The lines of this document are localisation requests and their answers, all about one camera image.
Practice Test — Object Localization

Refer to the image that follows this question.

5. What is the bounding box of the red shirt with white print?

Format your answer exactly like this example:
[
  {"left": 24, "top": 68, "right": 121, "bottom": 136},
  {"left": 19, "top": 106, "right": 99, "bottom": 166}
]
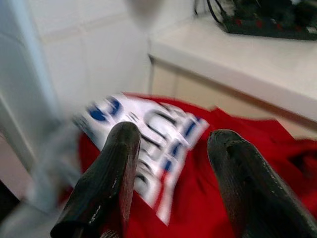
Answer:
[{"left": 58, "top": 92, "right": 317, "bottom": 238}]

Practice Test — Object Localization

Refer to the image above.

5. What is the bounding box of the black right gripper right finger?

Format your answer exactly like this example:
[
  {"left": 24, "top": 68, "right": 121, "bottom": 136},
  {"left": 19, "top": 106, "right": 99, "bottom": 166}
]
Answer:
[{"left": 207, "top": 129, "right": 317, "bottom": 238}]

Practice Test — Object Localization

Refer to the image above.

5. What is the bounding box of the white cabinet with countertop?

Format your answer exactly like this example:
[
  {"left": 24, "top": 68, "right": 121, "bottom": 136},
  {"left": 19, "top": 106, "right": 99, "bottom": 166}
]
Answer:
[{"left": 147, "top": 14, "right": 317, "bottom": 142}]

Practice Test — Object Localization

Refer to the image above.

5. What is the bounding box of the black cable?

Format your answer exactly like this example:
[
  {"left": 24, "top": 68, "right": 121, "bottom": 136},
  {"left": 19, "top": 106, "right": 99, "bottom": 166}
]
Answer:
[{"left": 193, "top": 0, "right": 227, "bottom": 25}]

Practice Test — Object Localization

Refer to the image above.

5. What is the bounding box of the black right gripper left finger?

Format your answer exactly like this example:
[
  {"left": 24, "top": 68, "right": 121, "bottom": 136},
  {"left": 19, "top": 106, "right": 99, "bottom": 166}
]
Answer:
[{"left": 50, "top": 121, "right": 142, "bottom": 238}]

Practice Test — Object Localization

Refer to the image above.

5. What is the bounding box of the black power strip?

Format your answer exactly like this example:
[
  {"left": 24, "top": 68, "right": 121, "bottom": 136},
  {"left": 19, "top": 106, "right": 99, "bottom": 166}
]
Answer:
[{"left": 221, "top": 0, "right": 317, "bottom": 41}]

